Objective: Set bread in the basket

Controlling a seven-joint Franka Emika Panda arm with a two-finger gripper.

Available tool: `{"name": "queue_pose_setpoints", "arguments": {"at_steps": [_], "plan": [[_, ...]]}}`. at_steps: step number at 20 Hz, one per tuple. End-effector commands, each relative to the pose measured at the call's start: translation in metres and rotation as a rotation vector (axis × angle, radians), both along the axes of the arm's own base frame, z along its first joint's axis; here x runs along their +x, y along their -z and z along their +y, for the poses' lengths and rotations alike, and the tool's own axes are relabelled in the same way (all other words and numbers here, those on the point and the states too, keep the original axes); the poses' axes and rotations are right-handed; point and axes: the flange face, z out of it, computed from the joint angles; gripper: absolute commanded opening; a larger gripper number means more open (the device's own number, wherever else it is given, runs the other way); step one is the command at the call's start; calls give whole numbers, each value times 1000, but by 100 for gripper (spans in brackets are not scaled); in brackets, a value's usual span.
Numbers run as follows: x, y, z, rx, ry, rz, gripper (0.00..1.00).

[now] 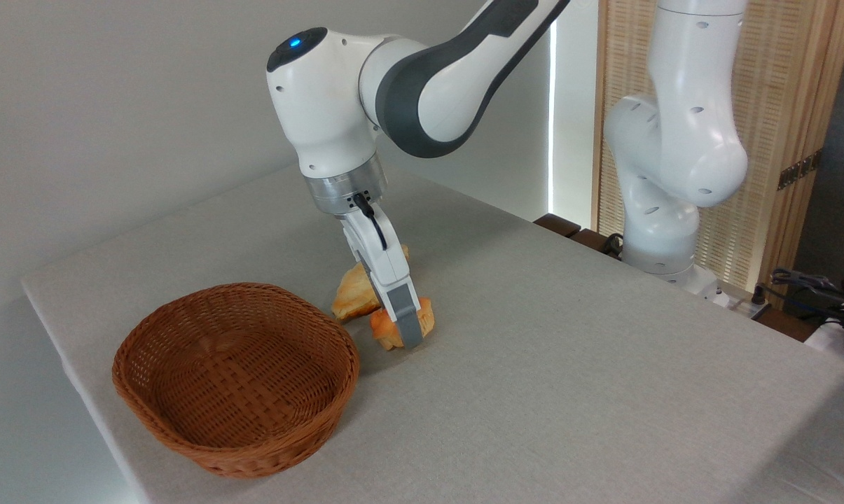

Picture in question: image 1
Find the long pale bread loaf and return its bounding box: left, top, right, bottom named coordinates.
left=331, top=245, right=410, bottom=323

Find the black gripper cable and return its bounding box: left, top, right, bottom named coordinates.
left=352, top=194, right=389, bottom=251

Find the dark brown wooden table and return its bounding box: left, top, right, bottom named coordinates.
left=533, top=213, right=622, bottom=261

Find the black cable bundle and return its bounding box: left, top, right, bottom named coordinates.
left=770, top=268, right=844, bottom=323

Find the round orange bread bun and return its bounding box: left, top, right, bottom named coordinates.
left=370, top=297, right=436, bottom=351

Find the brown wicker basket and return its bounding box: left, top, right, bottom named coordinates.
left=111, top=282, right=361, bottom=479

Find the metal screen hinge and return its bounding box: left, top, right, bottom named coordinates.
left=777, top=149, right=823, bottom=191

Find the grey tablecloth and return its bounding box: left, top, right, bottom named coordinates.
left=21, top=164, right=844, bottom=504

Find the white power strip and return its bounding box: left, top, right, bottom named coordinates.
left=705, top=283, right=770, bottom=320

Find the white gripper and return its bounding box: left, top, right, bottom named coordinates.
left=335, top=208, right=424, bottom=350

